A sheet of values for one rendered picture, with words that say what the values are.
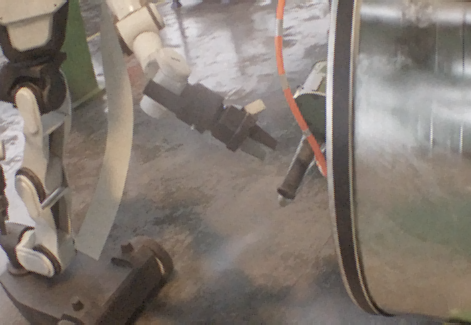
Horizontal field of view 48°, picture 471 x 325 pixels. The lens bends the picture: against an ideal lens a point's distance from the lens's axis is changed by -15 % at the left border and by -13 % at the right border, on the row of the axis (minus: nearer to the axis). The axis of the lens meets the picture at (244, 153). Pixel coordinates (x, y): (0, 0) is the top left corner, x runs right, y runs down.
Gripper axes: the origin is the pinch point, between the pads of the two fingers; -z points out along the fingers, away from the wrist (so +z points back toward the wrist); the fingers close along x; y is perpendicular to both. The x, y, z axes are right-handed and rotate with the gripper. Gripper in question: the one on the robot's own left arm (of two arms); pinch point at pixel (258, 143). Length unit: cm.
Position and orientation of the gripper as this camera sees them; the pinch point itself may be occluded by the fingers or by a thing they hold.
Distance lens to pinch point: 126.8
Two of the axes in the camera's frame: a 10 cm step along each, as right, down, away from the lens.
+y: 4.5, -8.0, 4.0
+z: -8.5, -5.2, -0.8
